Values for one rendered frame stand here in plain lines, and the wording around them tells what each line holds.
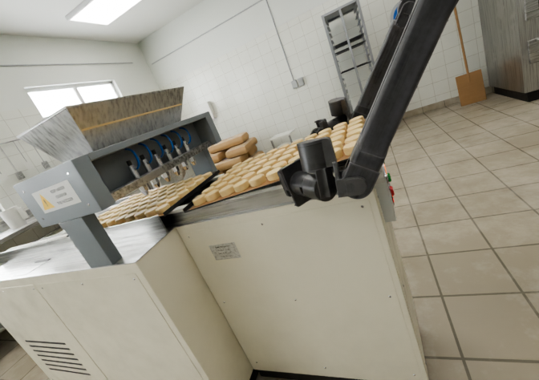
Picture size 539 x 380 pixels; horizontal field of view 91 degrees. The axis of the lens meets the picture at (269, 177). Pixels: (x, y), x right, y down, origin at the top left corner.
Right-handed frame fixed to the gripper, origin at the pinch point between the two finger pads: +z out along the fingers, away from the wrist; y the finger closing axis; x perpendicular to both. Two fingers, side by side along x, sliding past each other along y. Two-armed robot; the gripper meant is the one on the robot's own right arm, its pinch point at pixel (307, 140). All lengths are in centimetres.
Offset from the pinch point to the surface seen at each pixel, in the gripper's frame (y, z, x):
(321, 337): -62, 34, 16
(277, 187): -2.9, 27.1, 21.3
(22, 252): 4, 130, -77
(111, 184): 17, 68, -10
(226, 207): -4.4, 40.9, 7.1
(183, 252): -16, 61, -8
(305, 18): 108, -247, -292
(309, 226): -16.7, 24.8, 25.3
